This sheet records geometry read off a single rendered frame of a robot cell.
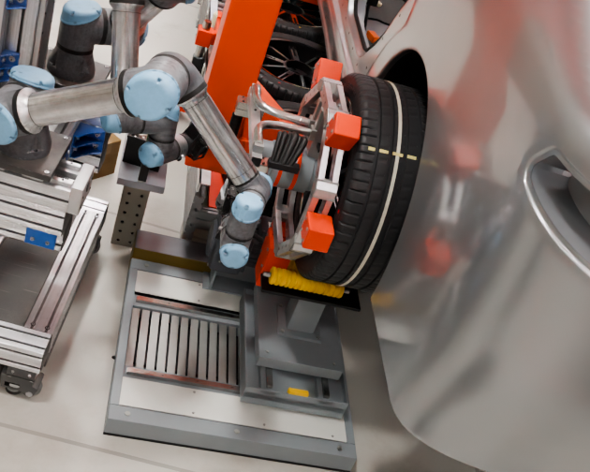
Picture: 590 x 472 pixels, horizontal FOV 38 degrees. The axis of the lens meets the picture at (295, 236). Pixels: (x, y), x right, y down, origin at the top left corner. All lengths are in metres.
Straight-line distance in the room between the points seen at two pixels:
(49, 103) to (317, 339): 1.34
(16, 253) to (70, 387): 0.50
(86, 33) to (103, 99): 0.71
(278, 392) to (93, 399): 0.61
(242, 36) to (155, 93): 0.90
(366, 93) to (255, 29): 0.54
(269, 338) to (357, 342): 0.59
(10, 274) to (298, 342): 0.99
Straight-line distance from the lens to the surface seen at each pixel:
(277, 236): 2.78
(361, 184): 2.41
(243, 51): 2.93
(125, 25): 2.45
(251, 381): 2.95
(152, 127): 2.50
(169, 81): 2.07
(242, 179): 2.27
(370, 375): 3.39
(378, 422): 3.23
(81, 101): 2.17
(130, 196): 3.41
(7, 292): 2.95
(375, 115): 2.48
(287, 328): 3.05
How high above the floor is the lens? 2.20
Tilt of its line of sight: 34 degrees down
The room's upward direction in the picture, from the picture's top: 21 degrees clockwise
